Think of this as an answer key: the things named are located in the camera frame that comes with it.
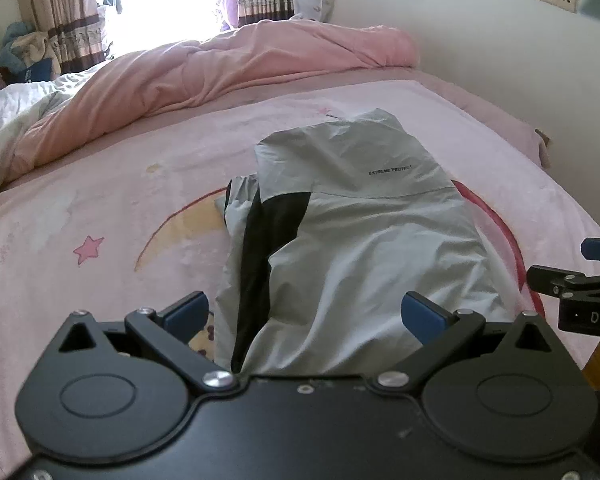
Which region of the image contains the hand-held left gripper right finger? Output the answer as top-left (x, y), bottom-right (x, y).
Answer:
top-left (371, 292), bottom-right (564, 392)

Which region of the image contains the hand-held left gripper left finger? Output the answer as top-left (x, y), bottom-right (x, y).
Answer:
top-left (55, 290), bottom-right (241, 395)

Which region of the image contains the grey and black jacket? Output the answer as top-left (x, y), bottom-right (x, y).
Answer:
top-left (214, 107), bottom-right (519, 377)

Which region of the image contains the pink printed blanket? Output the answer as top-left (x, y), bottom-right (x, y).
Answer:
top-left (0, 80), bottom-right (600, 467)

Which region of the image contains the pink quilt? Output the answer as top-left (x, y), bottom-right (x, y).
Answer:
top-left (5, 20), bottom-right (422, 181)

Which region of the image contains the white quilt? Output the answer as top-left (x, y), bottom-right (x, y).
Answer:
top-left (0, 72), bottom-right (106, 199)

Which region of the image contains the pile of plush toys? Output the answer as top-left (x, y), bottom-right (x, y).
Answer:
top-left (0, 21), bottom-right (57, 84)

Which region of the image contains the purple cloth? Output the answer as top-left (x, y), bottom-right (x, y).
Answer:
top-left (219, 0), bottom-right (244, 34)

